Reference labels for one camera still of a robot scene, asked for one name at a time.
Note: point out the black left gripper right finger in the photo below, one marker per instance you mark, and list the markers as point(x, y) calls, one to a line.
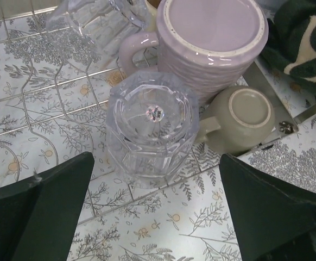
point(273, 219)

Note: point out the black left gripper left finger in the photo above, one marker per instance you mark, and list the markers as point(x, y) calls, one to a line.
point(39, 214)

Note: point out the olive green ceramic mug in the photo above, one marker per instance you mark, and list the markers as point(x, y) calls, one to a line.
point(238, 119)

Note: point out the steel two-tier dish rack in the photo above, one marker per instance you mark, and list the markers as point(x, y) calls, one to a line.
point(50, 112)

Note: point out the clear glass tumbler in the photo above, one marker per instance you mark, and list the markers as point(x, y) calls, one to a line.
point(152, 121)

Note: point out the clear glass near rack front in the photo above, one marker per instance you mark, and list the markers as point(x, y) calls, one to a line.
point(88, 34)

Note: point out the floral patterned table mat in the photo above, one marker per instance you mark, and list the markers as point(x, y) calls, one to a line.
point(169, 234)

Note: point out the pink ribbed ceramic mug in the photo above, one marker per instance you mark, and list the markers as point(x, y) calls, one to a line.
point(207, 44)

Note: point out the black floral plush pillow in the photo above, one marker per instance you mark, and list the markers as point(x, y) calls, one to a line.
point(291, 45)

